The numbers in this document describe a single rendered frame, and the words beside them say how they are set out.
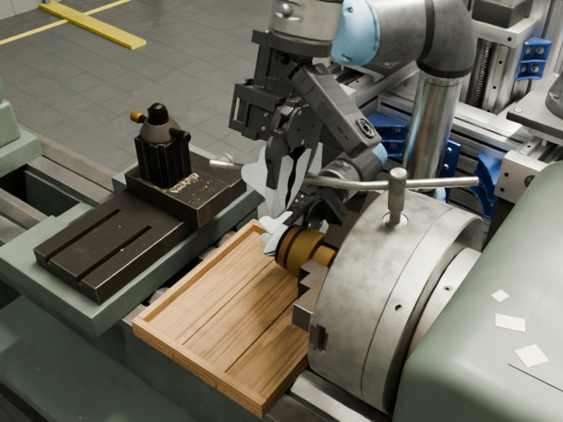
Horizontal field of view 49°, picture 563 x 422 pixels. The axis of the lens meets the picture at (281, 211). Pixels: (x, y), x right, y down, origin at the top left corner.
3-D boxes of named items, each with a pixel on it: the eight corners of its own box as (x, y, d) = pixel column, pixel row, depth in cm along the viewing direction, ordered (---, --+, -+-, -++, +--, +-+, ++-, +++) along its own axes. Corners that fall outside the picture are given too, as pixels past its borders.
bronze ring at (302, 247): (351, 229, 98) (303, 208, 102) (319, 262, 92) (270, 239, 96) (348, 270, 104) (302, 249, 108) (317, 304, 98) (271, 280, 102)
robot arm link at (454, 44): (481, -30, 101) (428, 192, 134) (416, -27, 99) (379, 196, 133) (509, 1, 92) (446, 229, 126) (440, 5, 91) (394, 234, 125)
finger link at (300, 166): (259, 198, 79) (271, 130, 75) (296, 215, 76) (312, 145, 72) (244, 203, 76) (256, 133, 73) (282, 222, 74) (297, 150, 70)
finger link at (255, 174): (244, 203, 76) (256, 133, 73) (282, 222, 74) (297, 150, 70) (228, 209, 74) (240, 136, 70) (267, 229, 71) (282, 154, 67)
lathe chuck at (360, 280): (448, 299, 111) (475, 166, 89) (358, 438, 94) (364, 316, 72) (404, 278, 115) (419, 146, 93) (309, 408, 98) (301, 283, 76)
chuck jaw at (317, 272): (373, 285, 90) (330, 328, 82) (367, 311, 93) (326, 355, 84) (311, 255, 95) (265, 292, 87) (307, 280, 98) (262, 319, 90)
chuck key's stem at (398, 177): (400, 229, 85) (405, 166, 77) (403, 240, 83) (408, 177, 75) (384, 229, 85) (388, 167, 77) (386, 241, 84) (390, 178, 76)
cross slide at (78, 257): (247, 190, 139) (246, 174, 136) (100, 306, 112) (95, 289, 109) (188, 163, 147) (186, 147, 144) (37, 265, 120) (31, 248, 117)
